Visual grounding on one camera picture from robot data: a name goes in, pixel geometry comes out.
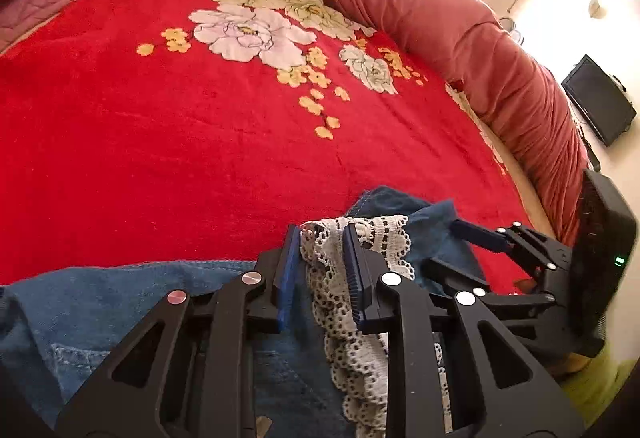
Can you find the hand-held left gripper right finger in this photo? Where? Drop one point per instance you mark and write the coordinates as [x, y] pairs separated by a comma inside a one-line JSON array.
[[352, 268]]

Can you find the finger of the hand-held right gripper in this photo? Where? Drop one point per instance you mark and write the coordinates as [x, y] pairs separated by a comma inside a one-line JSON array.
[[520, 303], [480, 235]]

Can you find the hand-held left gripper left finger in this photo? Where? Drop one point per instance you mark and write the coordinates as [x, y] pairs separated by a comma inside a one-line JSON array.
[[287, 268]]

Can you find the blue denim pants lace trim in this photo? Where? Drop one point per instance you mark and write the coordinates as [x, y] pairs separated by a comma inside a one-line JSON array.
[[100, 308]]

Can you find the person's right hand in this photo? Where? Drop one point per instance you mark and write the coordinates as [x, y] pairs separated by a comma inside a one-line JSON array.
[[575, 364]]

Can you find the green cloth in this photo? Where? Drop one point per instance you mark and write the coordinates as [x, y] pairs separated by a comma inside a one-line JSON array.
[[600, 388]]

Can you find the black flat screen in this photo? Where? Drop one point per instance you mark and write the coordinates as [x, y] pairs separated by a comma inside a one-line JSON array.
[[597, 98]]

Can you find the red floral blanket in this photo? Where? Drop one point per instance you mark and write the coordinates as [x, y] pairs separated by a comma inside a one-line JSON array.
[[150, 143]]

